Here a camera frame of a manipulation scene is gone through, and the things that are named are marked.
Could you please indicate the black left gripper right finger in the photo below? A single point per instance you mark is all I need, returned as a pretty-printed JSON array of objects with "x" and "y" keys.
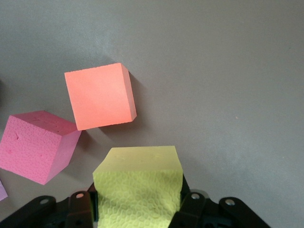
[{"x": 213, "y": 216}]

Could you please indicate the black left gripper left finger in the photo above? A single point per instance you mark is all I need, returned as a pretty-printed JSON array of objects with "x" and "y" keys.
[{"x": 47, "y": 213}]

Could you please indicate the yellow foam cube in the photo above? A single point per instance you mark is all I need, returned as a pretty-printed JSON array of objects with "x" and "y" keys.
[{"x": 137, "y": 185}]

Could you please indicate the pink foam cube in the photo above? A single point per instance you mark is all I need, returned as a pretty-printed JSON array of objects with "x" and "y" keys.
[{"x": 2, "y": 191}]

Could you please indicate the red foam cube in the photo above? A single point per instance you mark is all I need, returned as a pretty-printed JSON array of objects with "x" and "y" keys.
[{"x": 35, "y": 147}]

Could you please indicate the orange foam cube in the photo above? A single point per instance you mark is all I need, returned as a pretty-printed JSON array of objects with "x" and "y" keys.
[{"x": 99, "y": 97}]

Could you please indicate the brown table cover sheet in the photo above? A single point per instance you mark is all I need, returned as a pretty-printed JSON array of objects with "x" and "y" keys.
[{"x": 225, "y": 83}]

